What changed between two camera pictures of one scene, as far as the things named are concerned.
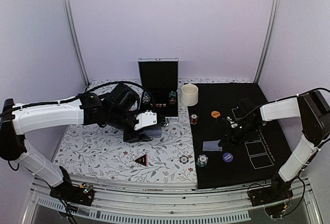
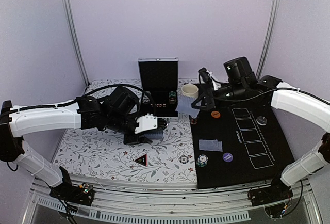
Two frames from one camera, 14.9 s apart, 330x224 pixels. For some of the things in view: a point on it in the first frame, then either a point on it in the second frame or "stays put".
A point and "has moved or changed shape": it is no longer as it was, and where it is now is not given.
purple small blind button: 227,157 stays put
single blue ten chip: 184,159 stays put
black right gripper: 232,140 -> 212,99
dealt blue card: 212,146 has moved or changed shape
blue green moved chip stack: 202,159 stays put
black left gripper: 136,137 stays put
